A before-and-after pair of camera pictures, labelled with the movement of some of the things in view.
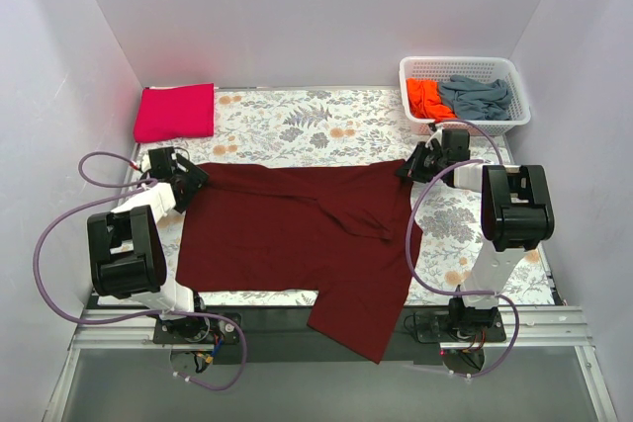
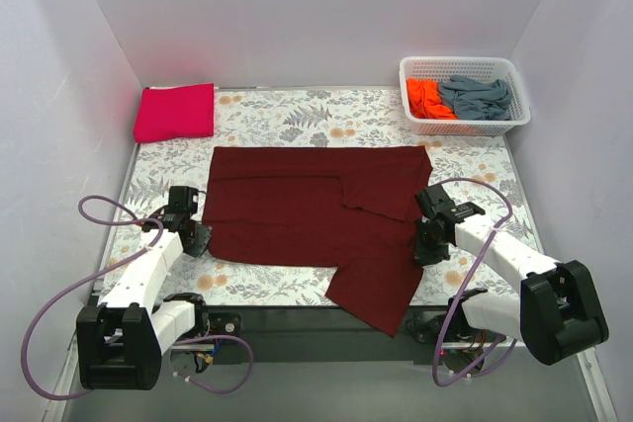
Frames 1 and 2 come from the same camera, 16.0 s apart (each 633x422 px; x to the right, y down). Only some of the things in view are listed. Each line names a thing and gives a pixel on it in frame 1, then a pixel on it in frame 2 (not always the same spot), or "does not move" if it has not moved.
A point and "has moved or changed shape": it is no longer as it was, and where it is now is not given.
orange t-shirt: [424, 101] does not move
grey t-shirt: [476, 100] does not move
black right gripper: [420, 163] to [425, 245]
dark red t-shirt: [349, 230] has moved or changed shape
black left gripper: [189, 184] to [199, 239]
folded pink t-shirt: [166, 113] does not move
